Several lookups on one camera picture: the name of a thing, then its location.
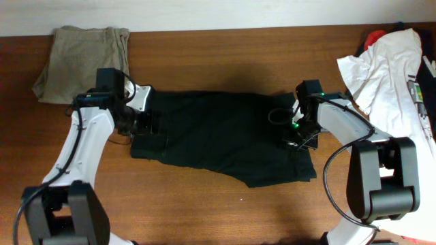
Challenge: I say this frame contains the black shorts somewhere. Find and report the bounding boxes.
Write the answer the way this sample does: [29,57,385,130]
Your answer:
[130,91,317,188]

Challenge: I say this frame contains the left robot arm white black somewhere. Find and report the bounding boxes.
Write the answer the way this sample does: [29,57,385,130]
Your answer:
[16,68,154,245]

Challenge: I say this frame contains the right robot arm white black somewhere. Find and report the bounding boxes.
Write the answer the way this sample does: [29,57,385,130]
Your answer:
[283,80,420,245]

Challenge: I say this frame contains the folded khaki shorts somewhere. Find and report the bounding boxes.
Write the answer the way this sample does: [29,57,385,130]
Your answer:
[32,26,130,104]

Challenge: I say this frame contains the white t-shirt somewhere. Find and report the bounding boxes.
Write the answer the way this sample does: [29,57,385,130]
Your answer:
[337,29,435,242]

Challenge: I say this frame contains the red garment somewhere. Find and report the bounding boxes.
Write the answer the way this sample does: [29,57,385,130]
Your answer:
[364,30,387,51]

